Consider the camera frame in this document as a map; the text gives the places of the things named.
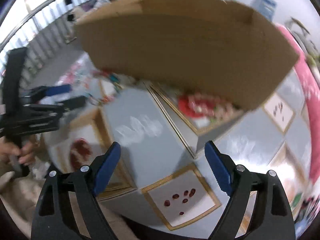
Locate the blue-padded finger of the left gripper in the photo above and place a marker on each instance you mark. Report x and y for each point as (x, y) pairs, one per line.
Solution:
(38, 93)

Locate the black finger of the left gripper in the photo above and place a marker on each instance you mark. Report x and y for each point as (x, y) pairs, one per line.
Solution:
(73, 103)

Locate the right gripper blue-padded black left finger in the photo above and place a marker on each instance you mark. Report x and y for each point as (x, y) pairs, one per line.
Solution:
(53, 217)

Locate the person's left hand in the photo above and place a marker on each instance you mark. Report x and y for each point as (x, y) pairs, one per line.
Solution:
(25, 154)

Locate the beige trouser leg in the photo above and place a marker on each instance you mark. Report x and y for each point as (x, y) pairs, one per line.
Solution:
(20, 196)

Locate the metal balcony railing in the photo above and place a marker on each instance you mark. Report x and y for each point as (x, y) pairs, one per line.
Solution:
(44, 31)

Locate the floral fruit-print tablecloth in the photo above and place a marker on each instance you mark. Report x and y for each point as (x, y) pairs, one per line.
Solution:
(163, 179)

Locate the pink floral blanket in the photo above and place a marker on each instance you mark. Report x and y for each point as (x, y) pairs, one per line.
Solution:
(311, 96)

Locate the brown cardboard box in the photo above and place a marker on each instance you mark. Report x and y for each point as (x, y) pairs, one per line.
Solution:
(211, 46)

